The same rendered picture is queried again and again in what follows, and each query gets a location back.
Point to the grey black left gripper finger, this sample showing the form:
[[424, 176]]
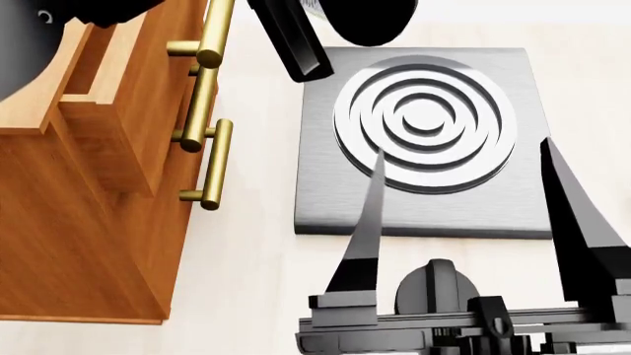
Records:
[[366, 240]]

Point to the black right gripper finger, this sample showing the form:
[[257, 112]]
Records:
[[586, 259]]

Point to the wooden cabinet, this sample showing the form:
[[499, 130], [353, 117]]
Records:
[[74, 240]]

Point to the black bowl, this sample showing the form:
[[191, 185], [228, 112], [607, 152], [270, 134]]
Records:
[[24, 48]]

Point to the grey flat stove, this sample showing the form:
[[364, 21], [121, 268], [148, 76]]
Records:
[[325, 185]]

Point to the round ringed stove burner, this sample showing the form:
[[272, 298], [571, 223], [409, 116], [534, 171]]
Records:
[[443, 162]]

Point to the open wooden drawer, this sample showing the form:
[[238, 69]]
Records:
[[133, 111]]

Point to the black robot mount part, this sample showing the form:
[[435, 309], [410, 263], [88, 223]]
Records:
[[113, 13]]

